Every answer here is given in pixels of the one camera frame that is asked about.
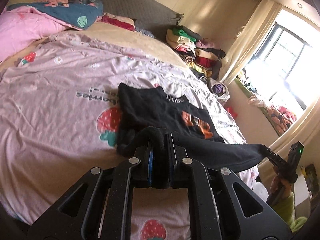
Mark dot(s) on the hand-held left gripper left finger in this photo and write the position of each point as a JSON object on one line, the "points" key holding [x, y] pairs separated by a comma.
{"points": [[150, 162]]}

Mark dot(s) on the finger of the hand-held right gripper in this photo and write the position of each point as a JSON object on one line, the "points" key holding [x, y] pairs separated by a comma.
{"points": [[273, 158]]}

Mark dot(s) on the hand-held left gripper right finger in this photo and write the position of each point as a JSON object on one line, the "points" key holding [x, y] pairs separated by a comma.
{"points": [[172, 160]]}

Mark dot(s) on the black printed t-shirt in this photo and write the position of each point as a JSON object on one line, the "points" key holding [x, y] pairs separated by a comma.
{"points": [[150, 110]]}

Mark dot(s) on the person's right forearm green sleeve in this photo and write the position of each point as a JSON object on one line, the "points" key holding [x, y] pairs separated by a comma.
{"points": [[287, 212]]}

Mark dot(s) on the heap of colourful clothes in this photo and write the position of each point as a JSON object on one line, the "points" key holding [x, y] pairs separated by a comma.
{"points": [[275, 115]]}

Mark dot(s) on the stack of folded clothes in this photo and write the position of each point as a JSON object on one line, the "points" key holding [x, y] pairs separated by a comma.
{"points": [[200, 55]]}

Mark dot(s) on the person's right hand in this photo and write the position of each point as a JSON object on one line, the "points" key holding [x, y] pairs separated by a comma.
{"points": [[280, 183]]}

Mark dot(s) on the red plastic bag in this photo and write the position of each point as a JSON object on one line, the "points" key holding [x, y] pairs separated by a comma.
{"points": [[232, 112]]}

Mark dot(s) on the window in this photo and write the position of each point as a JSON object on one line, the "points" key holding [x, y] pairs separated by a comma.
{"points": [[287, 55]]}

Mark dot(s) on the strawberry printed duvet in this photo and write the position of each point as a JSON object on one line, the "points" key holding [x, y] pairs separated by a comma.
{"points": [[62, 105]]}

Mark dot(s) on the cream curtain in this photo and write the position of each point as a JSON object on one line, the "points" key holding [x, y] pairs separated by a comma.
{"points": [[250, 42]]}

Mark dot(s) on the beige blanket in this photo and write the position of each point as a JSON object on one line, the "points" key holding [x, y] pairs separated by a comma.
{"points": [[140, 45]]}

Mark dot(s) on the red cloth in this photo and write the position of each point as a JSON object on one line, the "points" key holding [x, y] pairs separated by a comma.
{"points": [[117, 22]]}

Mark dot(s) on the grey padded headboard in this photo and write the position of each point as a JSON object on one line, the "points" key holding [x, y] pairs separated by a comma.
{"points": [[140, 7]]}

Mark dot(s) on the blue floral quilt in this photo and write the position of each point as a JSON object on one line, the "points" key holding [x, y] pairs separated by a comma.
{"points": [[62, 12]]}

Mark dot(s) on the pink quilt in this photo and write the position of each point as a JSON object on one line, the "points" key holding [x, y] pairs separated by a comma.
{"points": [[25, 27]]}

